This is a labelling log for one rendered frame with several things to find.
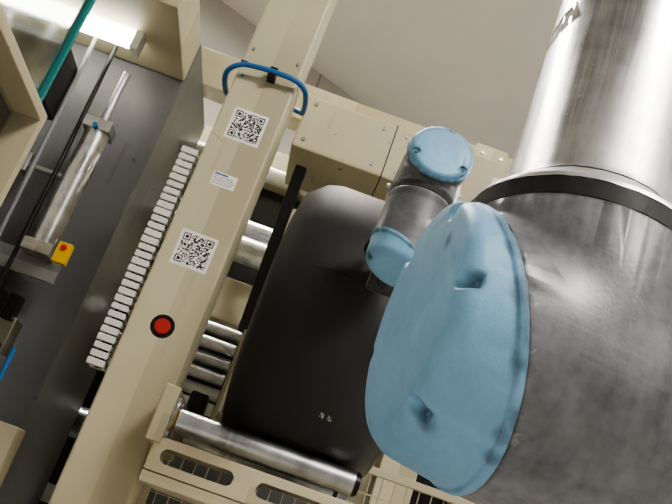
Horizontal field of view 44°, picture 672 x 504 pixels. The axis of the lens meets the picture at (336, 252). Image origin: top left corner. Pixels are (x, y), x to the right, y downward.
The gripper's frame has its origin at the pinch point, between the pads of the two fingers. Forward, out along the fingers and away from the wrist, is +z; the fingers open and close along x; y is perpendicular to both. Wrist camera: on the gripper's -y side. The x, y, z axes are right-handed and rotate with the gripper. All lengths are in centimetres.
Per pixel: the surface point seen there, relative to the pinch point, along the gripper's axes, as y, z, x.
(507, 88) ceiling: 275, 255, -61
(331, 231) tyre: 5.4, 1.9, 10.3
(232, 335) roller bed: 2, 62, 24
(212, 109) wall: 213, 291, 101
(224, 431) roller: -30.5, 17.4, 16.0
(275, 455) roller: -31.5, 17.4, 6.3
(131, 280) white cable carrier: -7, 25, 44
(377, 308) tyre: -5.9, 1.4, -1.5
